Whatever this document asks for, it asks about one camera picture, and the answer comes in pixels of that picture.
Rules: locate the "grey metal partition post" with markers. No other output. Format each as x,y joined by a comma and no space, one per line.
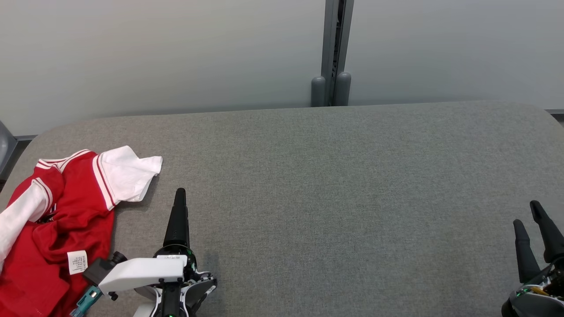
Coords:
328,44

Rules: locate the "grey curved panel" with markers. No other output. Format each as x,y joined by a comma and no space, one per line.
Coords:
5,145

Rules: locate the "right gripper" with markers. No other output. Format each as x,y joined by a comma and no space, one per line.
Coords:
535,301

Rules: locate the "red and white jacket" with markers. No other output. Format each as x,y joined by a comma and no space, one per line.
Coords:
79,207

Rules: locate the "grey cylindrical post foot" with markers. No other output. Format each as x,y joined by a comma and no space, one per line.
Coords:
343,90
318,92

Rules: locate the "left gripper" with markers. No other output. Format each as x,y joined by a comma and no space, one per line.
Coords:
194,290

